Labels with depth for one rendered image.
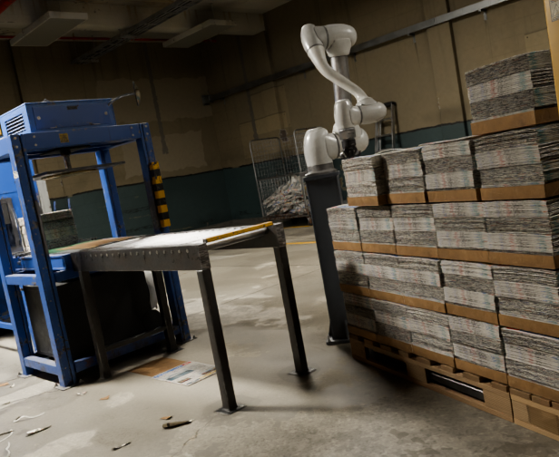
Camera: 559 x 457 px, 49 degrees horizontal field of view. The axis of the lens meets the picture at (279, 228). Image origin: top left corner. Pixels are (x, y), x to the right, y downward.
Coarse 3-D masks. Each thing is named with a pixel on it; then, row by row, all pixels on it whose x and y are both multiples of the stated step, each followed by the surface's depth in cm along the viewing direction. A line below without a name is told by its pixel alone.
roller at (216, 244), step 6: (264, 228) 317; (240, 234) 306; (246, 234) 308; (252, 234) 311; (258, 234) 314; (264, 234) 318; (216, 240) 296; (222, 240) 298; (228, 240) 300; (234, 240) 303; (240, 240) 306; (210, 246) 292; (216, 246) 295; (222, 246) 299
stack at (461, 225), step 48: (336, 240) 323; (384, 240) 280; (432, 240) 249; (480, 240) 223; (384, 288) 290; (432, 288) 255; (480, 288) 229; (432, 336) 263; (480, 336) 233; (432, 384) 270; (480, 384) 239
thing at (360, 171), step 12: (372, 156) 270; (348, 168) 290; (360, 168) 281; (372, 168) 272; (384, 168) 273; (348, 180) 294; (360, 180) 284; (372, 180) 274; (384, 180) 273; (348, 192) 296; (360, 192) 286; (372, 192) 276; (384, 192) 273; (384, 204) 274
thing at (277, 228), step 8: (280, 224) 316; (176, 232) 383; (272, 232) 316; (280, 232) 316; (248, 240) 332; (256, 240) 327; (264, 240) 322; (272, 240) 318; (280, 240) 315; (216, 248) 353; (224, 248) 348; (232, 248) 342; (240, 248) 337
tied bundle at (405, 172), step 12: (384, 156) 269; (396, 156) 260; (408, 156) 252; (420, 156) 246; (396, 168) 262; (408, 168) 254; (420, 168) 246; (396, 180) 264; (408, 180) 255; (420, 180) 247; (396, 192) 265; (408, 192) 257
